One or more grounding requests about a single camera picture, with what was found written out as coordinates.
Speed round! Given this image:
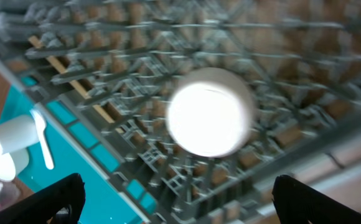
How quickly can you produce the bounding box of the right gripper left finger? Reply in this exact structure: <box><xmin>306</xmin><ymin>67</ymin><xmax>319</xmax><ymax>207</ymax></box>
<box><xmin>0</xmin><ymin>173</ymin><xmax>86</xmax><ymax>224</ymax></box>

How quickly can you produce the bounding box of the white bowl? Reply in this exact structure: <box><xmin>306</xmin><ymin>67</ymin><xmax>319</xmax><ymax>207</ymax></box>
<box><xmin>166</xmin><ymin>67</ymin><xmax>257</xmax><ymax>157</ymax></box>

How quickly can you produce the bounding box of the teal serving tray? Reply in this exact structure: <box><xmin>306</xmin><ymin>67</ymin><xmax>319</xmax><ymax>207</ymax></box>
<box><xmin>0</xmin><ymin>76</ymin><xmax>158</xmax><ymax>224</ymax></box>

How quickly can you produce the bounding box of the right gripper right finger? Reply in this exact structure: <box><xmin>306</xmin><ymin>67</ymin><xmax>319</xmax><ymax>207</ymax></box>
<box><xmin>272</xmin><ymin>175</ymin><xmax>361</xmax><ymax>224</ymax></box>

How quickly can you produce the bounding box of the grey dishwasher rack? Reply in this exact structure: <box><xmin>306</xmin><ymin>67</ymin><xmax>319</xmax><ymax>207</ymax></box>
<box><xmin>0</xmin><ymin>0</ymin><xmax>361</xmax><ymax>223</ymax></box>

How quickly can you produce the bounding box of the white plastic fork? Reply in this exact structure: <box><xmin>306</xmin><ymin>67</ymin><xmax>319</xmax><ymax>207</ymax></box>
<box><xmin>30</xmin><ymin>109</ymin><xmax>55</xmax><ymax>170</ymax></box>

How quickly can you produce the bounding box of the wooden chopstick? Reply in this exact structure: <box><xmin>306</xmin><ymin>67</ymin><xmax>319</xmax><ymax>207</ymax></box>
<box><xmin>27</xmin><ymin>35</ymin><xmax>124</xmax><ymax>134</ymax></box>

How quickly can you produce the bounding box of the white paper cup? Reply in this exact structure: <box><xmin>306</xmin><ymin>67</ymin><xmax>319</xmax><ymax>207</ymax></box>
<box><xmin>0</xmin><ymin>115</ymin><xmax>39</xmax><ymax>182</ymax></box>

